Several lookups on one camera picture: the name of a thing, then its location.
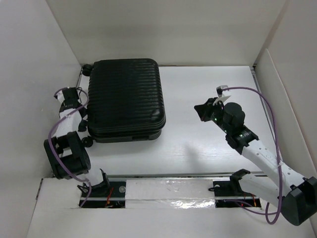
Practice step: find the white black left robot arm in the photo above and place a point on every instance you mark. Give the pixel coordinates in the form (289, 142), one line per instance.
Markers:
(66, 151)

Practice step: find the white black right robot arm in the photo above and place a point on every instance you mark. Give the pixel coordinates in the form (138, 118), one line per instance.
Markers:
(294, 195)

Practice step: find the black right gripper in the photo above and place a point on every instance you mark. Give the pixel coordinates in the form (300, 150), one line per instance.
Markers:
(203, 110)

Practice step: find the black hard-shell suitcase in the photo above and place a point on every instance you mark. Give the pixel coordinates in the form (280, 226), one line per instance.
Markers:
(125, 100)

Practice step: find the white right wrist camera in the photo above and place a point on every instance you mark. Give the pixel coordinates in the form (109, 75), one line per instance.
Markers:
(223, 93)

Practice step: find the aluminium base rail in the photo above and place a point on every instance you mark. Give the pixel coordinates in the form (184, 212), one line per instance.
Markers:
(187, 189)

